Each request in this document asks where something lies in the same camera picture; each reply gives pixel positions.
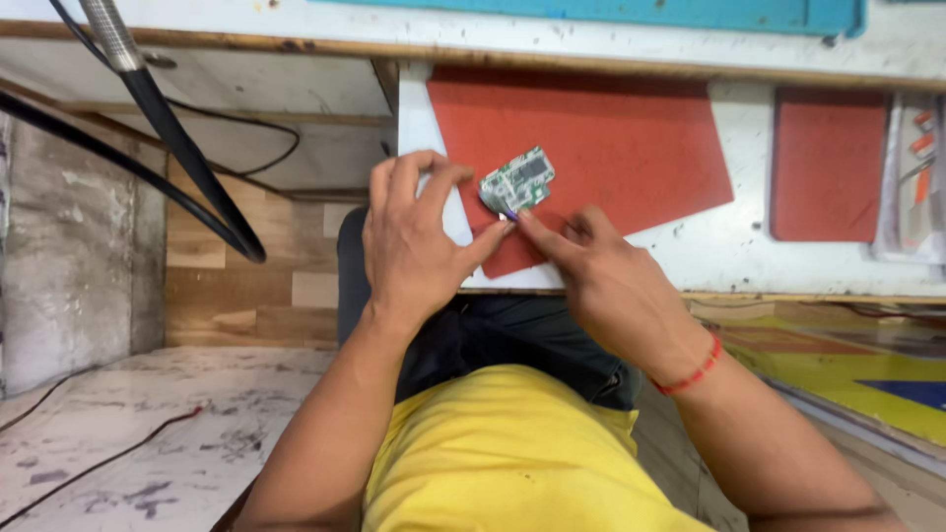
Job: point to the person's left hand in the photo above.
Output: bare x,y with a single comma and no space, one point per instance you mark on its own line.
403,244

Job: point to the person's right hand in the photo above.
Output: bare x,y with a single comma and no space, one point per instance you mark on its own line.
613,295

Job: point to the green circuit board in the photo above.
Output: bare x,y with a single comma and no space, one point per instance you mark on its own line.
526,177

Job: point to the dark trousers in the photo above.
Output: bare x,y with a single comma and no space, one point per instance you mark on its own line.
502,332

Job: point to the large red mat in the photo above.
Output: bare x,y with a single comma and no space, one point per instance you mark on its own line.
628,140

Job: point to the yellow shirt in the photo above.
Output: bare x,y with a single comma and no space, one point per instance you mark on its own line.
510,458

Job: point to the yellow printed board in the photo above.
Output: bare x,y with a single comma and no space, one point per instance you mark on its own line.
850,369

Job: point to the small red mat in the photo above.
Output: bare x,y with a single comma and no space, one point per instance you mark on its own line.
828,166

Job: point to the blue work mat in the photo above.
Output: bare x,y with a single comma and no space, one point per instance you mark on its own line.
591,11

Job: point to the clear plastic bag of tools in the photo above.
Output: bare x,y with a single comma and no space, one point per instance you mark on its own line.
913,185

